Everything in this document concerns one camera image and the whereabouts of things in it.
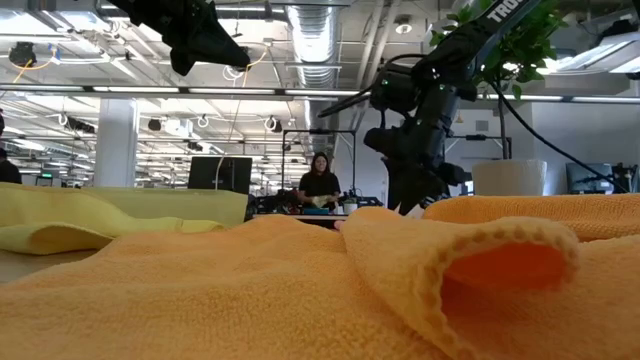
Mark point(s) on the large orange microfiber towel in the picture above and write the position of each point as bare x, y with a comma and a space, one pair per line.
200, 300

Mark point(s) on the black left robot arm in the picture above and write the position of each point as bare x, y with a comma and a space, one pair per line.
190, 30

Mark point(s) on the black ceiling-mounted device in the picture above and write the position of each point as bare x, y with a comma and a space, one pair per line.
22, 54

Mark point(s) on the silver ventilation duct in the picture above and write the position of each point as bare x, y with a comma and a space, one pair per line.
315, 40

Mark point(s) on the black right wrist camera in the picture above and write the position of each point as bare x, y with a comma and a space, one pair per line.
395, 90

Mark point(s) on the white building pillar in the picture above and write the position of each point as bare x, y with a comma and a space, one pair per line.
116, 145

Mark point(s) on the small white potted plant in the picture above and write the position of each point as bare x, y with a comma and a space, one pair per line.
350, 206

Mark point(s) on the black computer monitor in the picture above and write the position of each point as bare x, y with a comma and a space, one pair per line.
220, 175

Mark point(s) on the person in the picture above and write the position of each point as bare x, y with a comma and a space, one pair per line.
320, 182
7, 172

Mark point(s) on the yellow microfiber towel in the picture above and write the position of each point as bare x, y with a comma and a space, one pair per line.
60, 215

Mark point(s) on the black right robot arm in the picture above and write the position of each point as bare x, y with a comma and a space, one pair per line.
500, 15

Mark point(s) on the long ceiling light bar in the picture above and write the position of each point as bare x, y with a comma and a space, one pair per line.
150, 91

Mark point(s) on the white plant pot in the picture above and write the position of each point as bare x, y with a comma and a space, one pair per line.
510, 177

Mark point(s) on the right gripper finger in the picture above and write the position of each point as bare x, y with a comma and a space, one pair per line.
430, 187
397, 182

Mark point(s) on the green leafy potted tree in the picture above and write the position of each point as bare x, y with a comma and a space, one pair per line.
525, 50

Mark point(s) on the dark desk monitor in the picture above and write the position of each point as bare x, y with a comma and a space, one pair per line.
587, 177

